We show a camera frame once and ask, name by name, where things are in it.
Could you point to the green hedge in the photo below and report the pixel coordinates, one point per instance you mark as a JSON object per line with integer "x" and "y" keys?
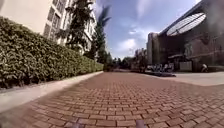
{"x": 36, "y": 60}

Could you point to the distant building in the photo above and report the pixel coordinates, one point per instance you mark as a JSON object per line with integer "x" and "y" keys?
{"x": 140, "y": 58}

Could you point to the white building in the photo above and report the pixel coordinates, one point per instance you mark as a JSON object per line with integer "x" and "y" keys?
{"x": 30, "y": 16}

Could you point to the row of parked bicycles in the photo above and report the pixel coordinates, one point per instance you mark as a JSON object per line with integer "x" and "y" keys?
{"x": 160, "y": 68}

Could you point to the distant trees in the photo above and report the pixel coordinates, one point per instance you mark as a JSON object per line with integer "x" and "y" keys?
{"x": 120, "y": 62}

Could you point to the person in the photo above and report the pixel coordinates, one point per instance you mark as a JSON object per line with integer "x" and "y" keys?
{"x": 204, "y": 68}

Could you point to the pale concrete strip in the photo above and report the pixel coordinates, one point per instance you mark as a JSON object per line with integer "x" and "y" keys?
{"x": 30, "y": 91}

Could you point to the tall conifer tree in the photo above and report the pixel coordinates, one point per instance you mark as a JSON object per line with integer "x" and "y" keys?
{"x": 99, "y": 40}
{"x": 79, "y": 23}

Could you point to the dark building with arched roof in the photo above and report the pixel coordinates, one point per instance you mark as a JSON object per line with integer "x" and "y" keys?
{"x": 193, "y": 43}

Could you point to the red brick path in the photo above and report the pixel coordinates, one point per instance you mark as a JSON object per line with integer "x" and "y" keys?
{"x": 126, "y": 96}

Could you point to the pale concrete pavement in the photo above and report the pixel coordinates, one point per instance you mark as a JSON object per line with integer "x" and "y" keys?
{"x": 200, "y": 78}

